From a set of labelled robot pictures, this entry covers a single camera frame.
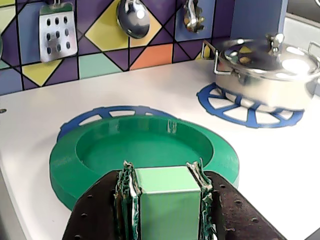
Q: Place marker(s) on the small steel hanging utensil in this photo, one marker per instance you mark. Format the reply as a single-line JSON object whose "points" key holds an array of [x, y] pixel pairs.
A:
{"points": [[193, 18]]}

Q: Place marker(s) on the green round plate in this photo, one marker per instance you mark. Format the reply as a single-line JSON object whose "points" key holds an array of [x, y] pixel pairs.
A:
{"points": [[150, 150]]}

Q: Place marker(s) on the steel slotted spatula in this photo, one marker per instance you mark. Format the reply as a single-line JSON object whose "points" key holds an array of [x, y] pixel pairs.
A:
{"points": [[57, 32]]}

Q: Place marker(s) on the steel cooking pot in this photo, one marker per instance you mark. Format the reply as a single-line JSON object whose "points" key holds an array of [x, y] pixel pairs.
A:
{"points": [[262, 90]]}

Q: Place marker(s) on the blue wooden toy kitchen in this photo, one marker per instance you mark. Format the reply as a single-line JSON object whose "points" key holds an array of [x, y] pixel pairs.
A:
{"points": [[150, 82]]}

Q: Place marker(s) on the steel ladle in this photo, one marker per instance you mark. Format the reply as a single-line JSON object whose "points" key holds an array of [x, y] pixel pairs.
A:
{"points": [[133, 20]]}

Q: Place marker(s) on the blue stove burner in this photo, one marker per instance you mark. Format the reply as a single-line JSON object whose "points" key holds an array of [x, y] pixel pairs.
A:
{"points": [[100, 112], [220, 105]]}

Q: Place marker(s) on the steel pot lid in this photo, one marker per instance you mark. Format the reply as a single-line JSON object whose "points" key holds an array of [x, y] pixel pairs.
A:
{"points": [[275, 62]]}

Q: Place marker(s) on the grey office partition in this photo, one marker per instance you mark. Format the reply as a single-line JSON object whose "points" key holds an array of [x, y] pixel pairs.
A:
{"points": [[303, 27]]}

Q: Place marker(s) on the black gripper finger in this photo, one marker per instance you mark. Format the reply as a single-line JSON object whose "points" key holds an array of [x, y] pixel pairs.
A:
{"points": [[100, 207], [232, 212]]}

